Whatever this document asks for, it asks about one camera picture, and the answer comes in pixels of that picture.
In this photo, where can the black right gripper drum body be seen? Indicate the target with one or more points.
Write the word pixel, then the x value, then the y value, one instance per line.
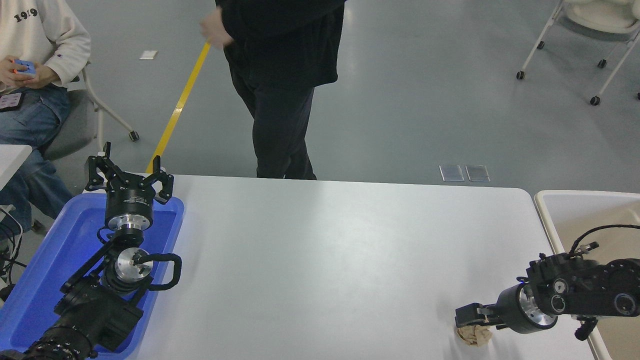
pixel 510 310

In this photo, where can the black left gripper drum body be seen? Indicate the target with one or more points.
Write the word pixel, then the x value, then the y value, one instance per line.
pixel 129 200

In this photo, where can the tan paper ball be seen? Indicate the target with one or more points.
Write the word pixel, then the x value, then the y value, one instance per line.
pixel 475 337

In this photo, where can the colourful puzzle cube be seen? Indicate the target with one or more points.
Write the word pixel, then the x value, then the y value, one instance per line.
pixel 25 67

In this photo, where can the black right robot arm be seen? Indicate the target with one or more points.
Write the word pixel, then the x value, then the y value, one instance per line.
pixel 590 290

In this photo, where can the seated person's left hand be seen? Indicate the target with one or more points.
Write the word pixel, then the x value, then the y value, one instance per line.
pixel 45 80

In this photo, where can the seated person's right hand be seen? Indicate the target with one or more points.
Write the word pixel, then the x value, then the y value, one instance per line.
pixel 10 75

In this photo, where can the standing person's right hand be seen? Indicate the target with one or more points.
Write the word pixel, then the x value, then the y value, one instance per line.
pixel 214 27

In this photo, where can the grey wheeled chair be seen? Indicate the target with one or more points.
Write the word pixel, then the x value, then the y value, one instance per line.
pixel 75 125

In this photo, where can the blue plastic tray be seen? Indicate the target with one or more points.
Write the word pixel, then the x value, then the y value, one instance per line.
pixel 50 260

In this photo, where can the small white side table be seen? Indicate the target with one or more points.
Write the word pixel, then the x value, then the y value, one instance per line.
pixel 12 160

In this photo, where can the large pale bin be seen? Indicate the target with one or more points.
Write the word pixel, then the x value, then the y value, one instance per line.
pixel 575 220

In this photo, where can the white paper scrap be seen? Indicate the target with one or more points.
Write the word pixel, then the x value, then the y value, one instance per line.
pixel 148 55

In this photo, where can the dark phone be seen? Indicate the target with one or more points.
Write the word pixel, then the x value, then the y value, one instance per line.
pixel 10 101

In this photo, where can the clear floor plate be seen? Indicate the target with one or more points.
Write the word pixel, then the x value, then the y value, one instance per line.
pixel 451 173
pixel 477 173

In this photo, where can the seated person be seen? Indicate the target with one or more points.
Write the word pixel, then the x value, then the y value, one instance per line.
pixel 45 30

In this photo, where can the standing person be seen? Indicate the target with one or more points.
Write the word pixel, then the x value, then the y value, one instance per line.
pixel 285 45

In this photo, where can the white wheeled chair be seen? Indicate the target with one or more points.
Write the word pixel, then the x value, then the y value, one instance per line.
pixel 600 15

